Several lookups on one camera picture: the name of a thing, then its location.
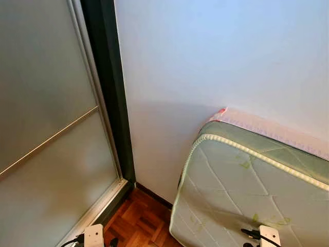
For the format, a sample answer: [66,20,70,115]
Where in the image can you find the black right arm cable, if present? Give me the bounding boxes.
[241,228,281,247]

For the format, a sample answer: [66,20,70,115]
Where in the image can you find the dark wooden skirting board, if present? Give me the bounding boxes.
[135,181,174,210]

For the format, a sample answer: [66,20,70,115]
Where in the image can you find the frosted glass sliding door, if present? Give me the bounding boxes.
[0,0,128,247]

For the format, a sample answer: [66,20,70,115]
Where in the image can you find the green and white quilted mattress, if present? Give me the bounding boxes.
[170,121,329,247]

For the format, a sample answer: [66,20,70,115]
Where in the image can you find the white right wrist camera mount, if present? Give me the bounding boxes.
[259,225,282,247]

